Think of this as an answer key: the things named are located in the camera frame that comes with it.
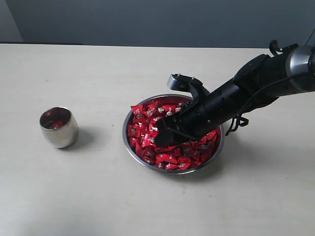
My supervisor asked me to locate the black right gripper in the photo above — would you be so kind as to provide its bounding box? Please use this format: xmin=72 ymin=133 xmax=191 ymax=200
xmin=154 ymin=78 xmax=251 ymax=148

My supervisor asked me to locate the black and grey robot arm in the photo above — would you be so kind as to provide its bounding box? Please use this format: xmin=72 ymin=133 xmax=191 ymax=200
xmin=155 ymin=40 xmax=315 ymax=147

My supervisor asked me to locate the pile of red wrapped candies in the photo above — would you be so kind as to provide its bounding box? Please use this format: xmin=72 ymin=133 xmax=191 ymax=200
xmin=127 ymin=100 xmax=219 ymax=170

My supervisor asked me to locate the steel bowl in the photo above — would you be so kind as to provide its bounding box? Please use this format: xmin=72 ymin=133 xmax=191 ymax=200
xmin=123 ymin=94 xmax=225 ymax=175

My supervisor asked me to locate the stainless steel cup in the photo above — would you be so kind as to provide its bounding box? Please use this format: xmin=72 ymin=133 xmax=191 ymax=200
xmin=39 ymin=107 xmax=79 ymax=148

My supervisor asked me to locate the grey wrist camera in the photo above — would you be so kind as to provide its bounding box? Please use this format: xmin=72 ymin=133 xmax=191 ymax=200
xmin=167 ymin=74 xmax=210 ymax=99

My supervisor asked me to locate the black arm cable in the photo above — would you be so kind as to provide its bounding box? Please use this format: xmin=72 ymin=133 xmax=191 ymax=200
xmin=225 ymin=40 xmax=315 ymax=136

